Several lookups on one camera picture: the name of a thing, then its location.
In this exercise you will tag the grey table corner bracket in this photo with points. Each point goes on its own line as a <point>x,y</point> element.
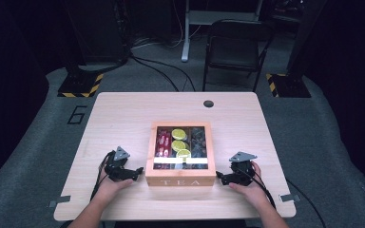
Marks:
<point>60,200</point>
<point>290,198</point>

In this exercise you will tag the hazard-striped stand base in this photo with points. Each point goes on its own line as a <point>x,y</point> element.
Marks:
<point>80,85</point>
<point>290,85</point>

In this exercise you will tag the wooden tea box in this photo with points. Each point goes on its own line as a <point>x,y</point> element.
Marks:
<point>180,181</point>

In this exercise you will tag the glass tea box lid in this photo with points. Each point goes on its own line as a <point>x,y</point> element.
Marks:
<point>149,158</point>

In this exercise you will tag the dark table grommet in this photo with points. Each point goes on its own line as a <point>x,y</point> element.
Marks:
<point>208,104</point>

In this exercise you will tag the black folding chair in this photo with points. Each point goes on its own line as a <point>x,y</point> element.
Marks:
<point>234,50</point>

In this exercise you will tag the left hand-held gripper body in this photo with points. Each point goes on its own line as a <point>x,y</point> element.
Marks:
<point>119,167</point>

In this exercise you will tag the dark stand post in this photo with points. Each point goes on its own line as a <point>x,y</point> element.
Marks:
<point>307,34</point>

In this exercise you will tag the dark cabinet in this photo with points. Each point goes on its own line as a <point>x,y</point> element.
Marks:
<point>98,31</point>

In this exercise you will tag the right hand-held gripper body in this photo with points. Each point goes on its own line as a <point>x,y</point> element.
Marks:
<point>242,174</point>

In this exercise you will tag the person's right hand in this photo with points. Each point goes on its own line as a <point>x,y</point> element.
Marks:
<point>256,191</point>

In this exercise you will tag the pile of dark tea bags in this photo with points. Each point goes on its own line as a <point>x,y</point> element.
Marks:
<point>199,142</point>

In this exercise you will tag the person's left hand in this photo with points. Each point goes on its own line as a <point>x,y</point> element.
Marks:
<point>111,189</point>

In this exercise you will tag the white desk frame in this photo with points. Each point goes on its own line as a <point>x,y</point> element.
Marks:
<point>186,31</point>

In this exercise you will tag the stack of red stick packets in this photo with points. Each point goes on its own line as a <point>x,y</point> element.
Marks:
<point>163,142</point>

